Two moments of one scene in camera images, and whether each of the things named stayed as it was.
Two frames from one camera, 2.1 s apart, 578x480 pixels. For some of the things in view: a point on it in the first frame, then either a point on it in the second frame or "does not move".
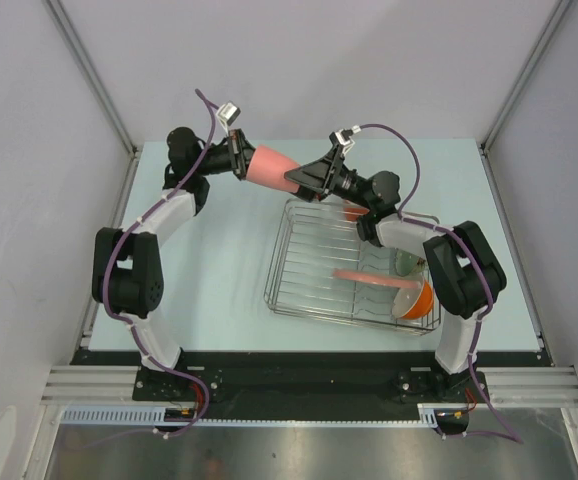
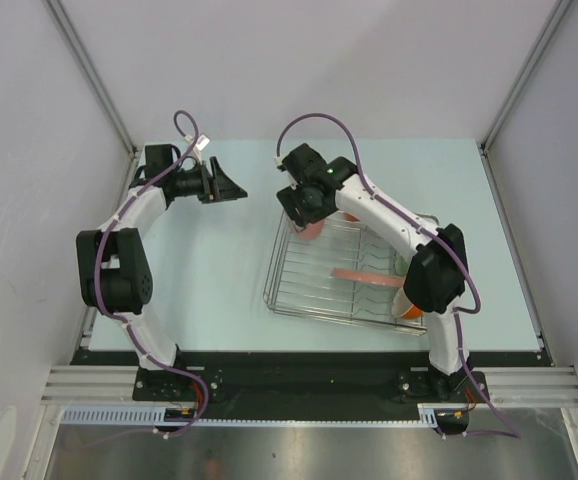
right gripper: [318, 179] to [289, 199]
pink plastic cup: [268, 167] to [310, 232]
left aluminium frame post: [91, 71] does not move
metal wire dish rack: [323, 267] does not move
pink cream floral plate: [378, 278] does not move
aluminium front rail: [507, 386] does not move
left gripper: [241, 153] to [218, 187]
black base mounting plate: [307, 383] does not move
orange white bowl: [413, 302] does not move
